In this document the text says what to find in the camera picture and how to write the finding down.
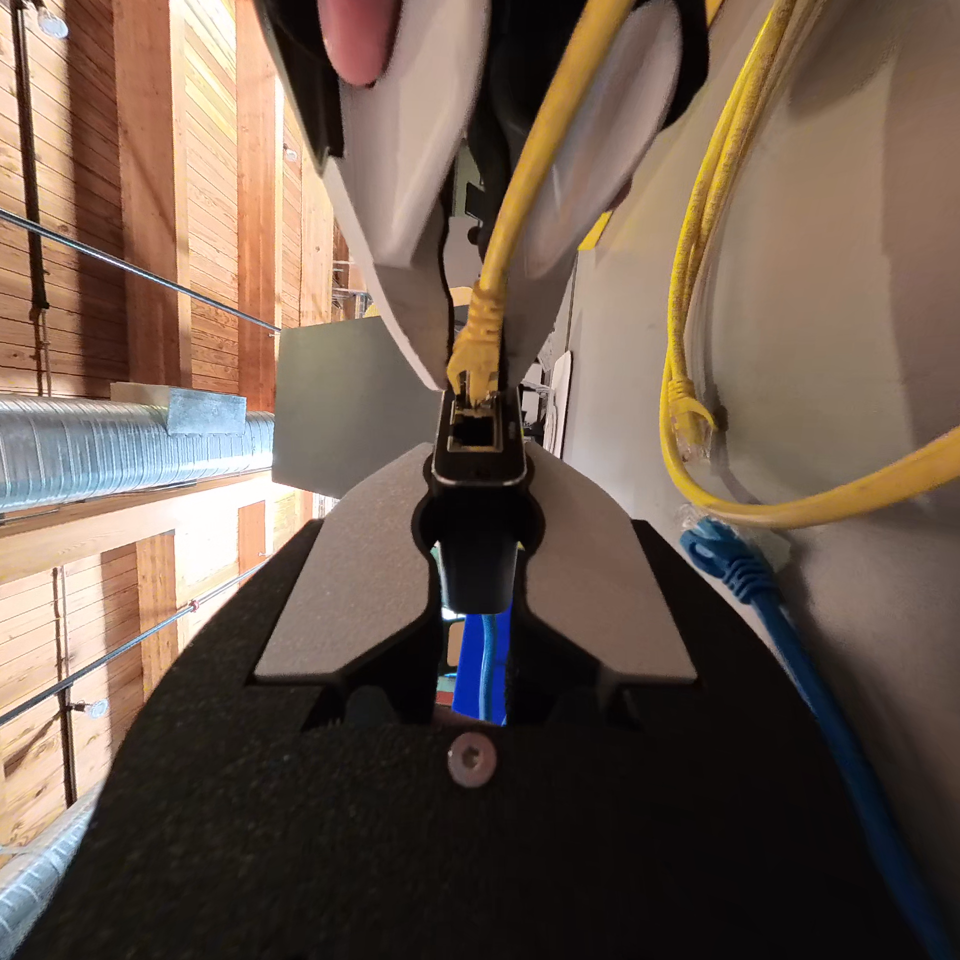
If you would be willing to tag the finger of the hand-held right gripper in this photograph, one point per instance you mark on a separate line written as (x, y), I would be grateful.
(405, 300)
(536, 322)

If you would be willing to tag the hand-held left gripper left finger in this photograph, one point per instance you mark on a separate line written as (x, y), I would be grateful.
(352, 585)

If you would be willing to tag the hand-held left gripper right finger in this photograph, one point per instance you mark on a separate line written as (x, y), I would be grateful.
(607, 585)

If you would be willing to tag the black ethernet port adapter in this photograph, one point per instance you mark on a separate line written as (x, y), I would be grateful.
(480, 540)

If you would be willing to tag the blue plastic bin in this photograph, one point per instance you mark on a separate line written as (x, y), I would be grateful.
(466, 667)

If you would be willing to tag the person's right hand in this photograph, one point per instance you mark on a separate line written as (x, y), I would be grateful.
(360, 37)

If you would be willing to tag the black panel with wooden frame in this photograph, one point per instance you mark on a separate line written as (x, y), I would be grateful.
(345, 405)

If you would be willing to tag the silver ventilation duct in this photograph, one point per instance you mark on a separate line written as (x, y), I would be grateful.
(112, 450)
(37, 870)

